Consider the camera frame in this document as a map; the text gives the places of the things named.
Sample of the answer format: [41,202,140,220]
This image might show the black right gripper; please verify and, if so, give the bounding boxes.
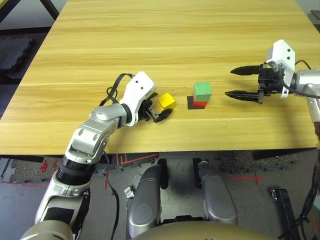
[224,62,286,105]

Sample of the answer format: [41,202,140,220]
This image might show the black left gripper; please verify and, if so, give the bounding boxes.
[138,91,174,124]

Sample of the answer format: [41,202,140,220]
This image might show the yellow wooden block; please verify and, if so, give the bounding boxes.
[157,92,176,110]

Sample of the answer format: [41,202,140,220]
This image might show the red wooden block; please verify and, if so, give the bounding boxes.
[191,99,208,109]

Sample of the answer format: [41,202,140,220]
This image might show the green wooden block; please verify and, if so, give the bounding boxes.
[193,81,213,103]

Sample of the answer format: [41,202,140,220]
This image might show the speckled black foam mat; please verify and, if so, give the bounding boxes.
[216,149,302,174]

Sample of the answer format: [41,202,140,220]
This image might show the small silver metal clip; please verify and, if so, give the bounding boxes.
[123,186,136,200]

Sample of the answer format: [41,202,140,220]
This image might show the grey robot left leg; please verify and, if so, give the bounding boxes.
[126,164,163,240]

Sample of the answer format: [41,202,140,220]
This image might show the grey robot leg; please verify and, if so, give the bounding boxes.
[198,161,238,226]
[126,164,163,240]

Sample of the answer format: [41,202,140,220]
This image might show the grey robot right leg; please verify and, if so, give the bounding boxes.
[198,161,238,226]

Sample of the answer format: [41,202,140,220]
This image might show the black floor box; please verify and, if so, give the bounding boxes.
[271,187,302,240]

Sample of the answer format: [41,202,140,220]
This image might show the tan robot torso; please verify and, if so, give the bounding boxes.
[139,221,281,240]

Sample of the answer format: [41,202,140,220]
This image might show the speckled grey foam mat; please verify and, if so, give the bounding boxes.
[3,157,65,182]

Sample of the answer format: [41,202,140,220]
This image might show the black diagonal metal bar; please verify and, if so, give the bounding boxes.
[39,0,61,21]

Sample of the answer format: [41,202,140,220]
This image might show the black interlocking foam mat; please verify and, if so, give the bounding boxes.
[0,34,36,79]

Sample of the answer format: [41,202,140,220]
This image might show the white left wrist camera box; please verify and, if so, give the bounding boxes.
[119,71,157,127]

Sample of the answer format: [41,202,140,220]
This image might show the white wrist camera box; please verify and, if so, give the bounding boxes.
[265,39,296,99]
[119,71,157,127]

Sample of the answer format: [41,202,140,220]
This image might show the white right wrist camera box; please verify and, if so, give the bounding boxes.
[265,39,296,99]

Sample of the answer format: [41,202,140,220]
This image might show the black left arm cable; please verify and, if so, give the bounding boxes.
[98,72,137,240]

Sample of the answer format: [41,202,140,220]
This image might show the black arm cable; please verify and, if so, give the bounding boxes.
[278,59,320,100]
[98,72,137,240]

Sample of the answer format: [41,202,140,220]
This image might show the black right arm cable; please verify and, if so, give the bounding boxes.
[278,59,320,100]

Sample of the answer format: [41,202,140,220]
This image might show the black floor cable bundle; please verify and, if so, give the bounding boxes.
[276,149,320,240]

